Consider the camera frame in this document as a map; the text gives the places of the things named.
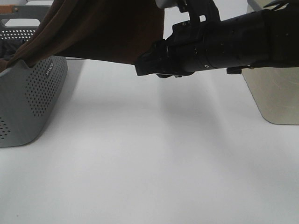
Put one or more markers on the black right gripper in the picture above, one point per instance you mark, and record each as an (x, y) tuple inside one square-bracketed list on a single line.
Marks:
[(180, 55)]

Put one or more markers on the brown microfibre towel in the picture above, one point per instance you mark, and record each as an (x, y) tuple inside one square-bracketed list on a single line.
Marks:
[(116, 31)]

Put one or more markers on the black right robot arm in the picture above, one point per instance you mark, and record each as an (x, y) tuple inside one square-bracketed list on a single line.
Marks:
[(265, 38)]

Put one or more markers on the beige bin with grey rim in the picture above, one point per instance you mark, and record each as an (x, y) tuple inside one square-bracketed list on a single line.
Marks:
[(276, 93)]

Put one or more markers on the grey perforated laundry basket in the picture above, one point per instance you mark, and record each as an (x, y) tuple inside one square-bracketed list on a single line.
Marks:
[(27, 95)]

